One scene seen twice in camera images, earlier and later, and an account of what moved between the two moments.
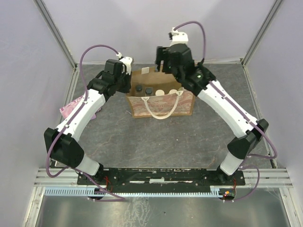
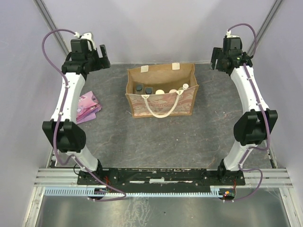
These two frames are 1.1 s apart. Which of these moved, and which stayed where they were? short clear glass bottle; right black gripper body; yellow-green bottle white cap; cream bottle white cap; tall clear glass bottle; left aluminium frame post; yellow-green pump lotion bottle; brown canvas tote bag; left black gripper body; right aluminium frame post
Moved: right black gripper body; left black gripper body
Stayed: left aluminium frame post; tall clear glass bottle; short clear glass bottle; yellow-green bottle white cap; cream bottle white cap; yellow-green pump lotion bottle; brown canvas tote bag; right aluminium frame post
